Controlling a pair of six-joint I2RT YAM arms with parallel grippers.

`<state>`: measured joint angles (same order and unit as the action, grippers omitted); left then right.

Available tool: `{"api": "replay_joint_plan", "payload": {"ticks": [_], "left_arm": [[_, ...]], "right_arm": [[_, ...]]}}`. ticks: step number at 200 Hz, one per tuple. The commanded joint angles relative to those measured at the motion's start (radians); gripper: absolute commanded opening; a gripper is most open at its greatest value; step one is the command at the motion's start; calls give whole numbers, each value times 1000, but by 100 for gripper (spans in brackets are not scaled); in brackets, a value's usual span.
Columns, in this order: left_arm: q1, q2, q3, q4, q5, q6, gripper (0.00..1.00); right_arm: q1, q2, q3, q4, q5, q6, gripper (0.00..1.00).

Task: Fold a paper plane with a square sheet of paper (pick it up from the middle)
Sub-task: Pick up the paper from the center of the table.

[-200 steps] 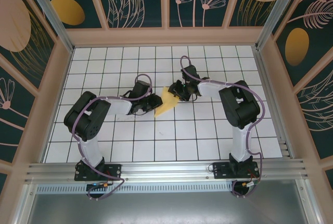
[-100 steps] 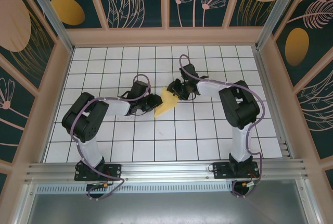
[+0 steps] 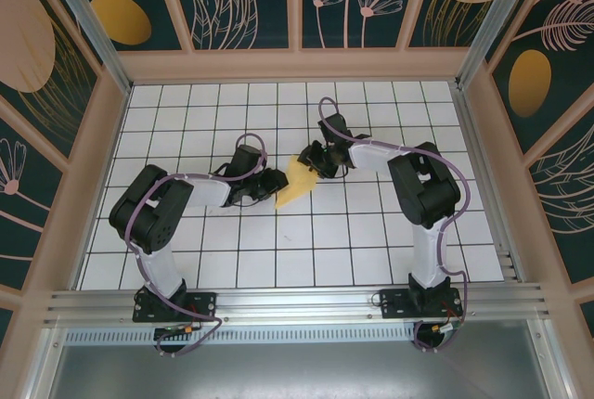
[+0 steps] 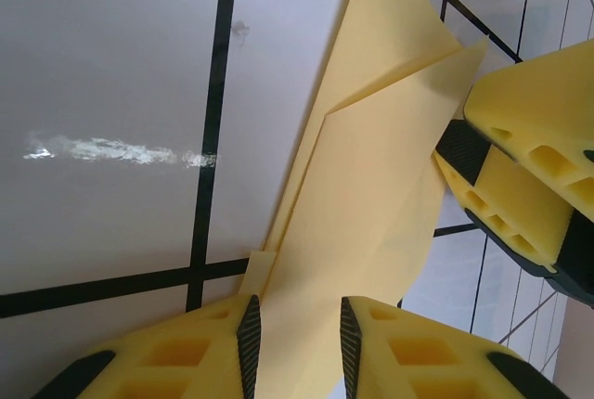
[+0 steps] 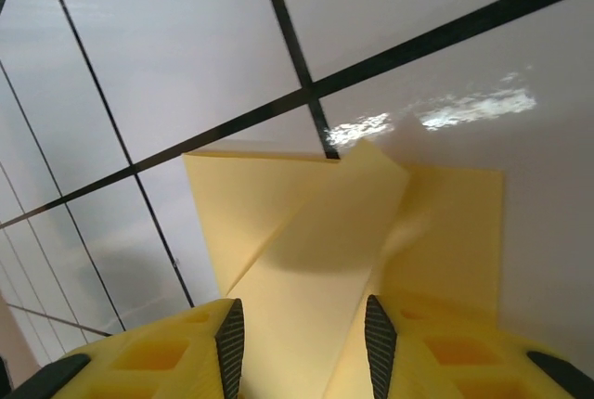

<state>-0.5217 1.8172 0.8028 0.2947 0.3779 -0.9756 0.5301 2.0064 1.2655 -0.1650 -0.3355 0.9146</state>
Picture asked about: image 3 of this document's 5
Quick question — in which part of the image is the perforated metal cable tray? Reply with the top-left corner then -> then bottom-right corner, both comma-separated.
62,328 -> 535,345

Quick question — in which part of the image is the long aluminium mounting rail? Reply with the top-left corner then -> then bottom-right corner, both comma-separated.
44,282 -> 551,326

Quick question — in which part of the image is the aluminium side rail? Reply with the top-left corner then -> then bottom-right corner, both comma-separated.
452,83 -> 528,282

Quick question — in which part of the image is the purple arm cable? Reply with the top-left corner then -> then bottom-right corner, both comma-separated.
318,97 -> 475,354
124,132 -> 269,358

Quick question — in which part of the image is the yellow paper sheet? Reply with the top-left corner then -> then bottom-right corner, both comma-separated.
274,154 -> 316,210

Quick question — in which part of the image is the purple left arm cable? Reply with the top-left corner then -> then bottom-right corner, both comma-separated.
124,132 -> 269,358

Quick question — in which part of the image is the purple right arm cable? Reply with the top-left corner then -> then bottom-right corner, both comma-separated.
318,97 -> 475,354

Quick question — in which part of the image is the aluminium corner post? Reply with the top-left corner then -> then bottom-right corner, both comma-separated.
454,0 -> 542,89
36,0 -> 134,94

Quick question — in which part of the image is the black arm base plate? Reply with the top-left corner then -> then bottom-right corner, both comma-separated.
133,288 -> 218,324
379,286 -> 463,320

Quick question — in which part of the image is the small connector circuit board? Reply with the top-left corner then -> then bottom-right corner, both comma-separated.
430,322 -> 465,336
155,323 -> 201,341

